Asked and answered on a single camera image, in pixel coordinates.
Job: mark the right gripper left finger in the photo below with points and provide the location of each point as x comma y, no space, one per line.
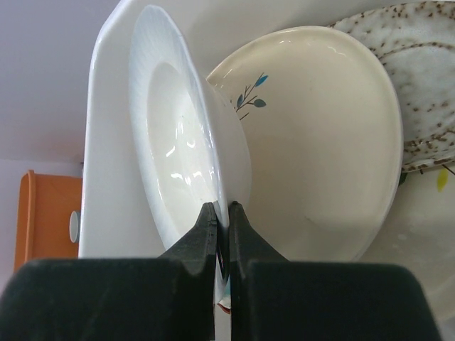
169,297

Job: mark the cream and blue leaf plate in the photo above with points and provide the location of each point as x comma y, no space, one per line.
324,130

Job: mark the grey ceramic cup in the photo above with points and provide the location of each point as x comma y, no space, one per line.
74,226

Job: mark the cream plate with leaf sprig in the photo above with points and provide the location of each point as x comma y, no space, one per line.
419,235

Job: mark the orange plastic bin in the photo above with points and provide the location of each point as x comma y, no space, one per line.
45,204

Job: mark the white plastic bin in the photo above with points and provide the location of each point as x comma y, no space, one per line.
116,220

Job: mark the white ribbed deep plate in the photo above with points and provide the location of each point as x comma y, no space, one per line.
189,141

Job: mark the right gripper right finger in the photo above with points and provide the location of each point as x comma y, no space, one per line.
276,299

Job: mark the small speckled ceramic saucer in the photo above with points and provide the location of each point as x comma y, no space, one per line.
415,44

